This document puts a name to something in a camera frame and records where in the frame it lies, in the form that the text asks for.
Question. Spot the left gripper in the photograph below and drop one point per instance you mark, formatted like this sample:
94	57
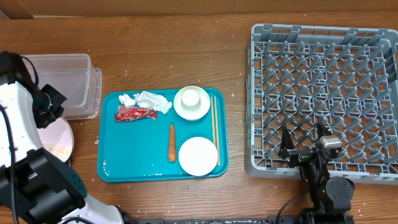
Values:
43	122

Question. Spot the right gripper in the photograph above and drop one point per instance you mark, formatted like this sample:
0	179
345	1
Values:
301	154

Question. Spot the large white plate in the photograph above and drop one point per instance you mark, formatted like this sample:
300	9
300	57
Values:
58	132

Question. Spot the rice and peanut shells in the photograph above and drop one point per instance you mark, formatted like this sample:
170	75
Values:
62	152

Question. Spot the white bowl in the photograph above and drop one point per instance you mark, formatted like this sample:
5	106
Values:
192	113

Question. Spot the white cup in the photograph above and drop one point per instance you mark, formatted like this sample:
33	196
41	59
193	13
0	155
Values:
190	97

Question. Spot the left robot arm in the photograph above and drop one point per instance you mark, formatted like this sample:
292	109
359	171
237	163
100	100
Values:
37	186

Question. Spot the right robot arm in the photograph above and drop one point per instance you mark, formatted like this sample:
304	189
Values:
331	196

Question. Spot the black waste tray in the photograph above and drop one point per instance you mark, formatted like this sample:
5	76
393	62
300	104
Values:
69	162

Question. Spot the grey dishwasher rack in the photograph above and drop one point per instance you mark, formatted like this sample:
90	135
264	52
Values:
344	78

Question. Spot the clear plastic bin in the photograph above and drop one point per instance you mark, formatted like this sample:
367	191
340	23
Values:
75	77

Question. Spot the small crumpled white tissue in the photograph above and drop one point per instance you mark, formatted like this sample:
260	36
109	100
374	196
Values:
126	100

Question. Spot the red snack wrapper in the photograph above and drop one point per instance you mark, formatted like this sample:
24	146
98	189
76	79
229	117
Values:
132	113

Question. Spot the right wooden chopstick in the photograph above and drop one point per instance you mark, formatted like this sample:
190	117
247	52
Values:
217	131

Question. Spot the teal plastic tray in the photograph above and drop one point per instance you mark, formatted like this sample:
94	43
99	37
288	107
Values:
136	151

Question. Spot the large crumpled white tissue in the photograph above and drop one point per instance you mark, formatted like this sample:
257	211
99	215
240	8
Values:
153	101

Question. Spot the orange carrot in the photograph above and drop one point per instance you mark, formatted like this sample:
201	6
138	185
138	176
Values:
172	152

